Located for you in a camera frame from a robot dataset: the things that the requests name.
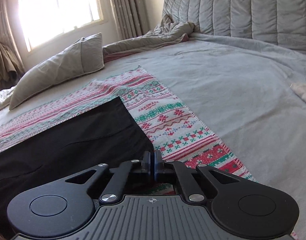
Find bright window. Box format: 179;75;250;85
18;0;105;53

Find black pants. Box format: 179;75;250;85
0;96;154;238

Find hanging beige clothes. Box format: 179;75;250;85
0;39;19;87

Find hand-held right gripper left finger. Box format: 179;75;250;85
65;151;154;206

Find grey pillow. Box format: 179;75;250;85
9;32;105;111

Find grey quilted blanket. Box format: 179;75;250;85
160;0;306;55

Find beige patterned curtain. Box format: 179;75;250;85
0;0;26;90

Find red green patterned blanket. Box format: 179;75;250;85
0;65;258;195

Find grey bed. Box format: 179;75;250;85
0;30;306;233

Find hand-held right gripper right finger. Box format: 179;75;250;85
154;150;241;202

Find crumpled grey duvet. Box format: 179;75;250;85
102;14;195;55

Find white wall radiator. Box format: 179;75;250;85
104;0;153;42

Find beige cloth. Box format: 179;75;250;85
290;81;306;104

